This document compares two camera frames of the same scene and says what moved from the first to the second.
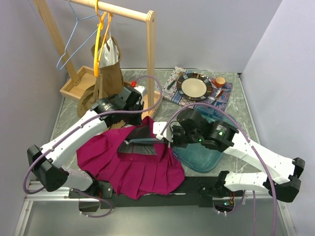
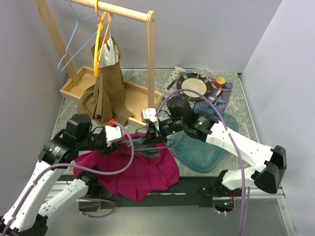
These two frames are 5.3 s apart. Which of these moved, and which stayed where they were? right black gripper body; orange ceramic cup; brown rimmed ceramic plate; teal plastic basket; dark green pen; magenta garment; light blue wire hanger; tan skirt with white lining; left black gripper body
Moved: left black gripper body; magenta garment; right black gripper body
Stayed: light blue wire hanger; teal plastic basket; tan skirt with white lining; dark green pen; brown rimmed ceramic plate; orange ceramic cup
